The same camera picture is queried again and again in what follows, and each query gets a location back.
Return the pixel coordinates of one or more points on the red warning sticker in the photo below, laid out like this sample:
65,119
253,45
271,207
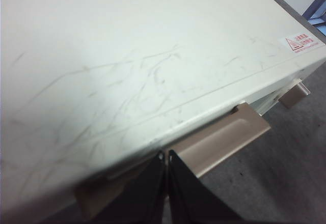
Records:
300,43

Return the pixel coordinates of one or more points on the beige oven knob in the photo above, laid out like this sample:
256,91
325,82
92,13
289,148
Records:
293,95

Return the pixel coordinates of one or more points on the blue box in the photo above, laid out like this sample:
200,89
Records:
317,17

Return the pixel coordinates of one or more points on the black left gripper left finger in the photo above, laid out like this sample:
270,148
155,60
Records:
145,198

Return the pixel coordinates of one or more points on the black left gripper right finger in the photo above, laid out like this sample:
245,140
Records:
188,201

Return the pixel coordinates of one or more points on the white toaster oven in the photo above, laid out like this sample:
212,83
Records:
127,56

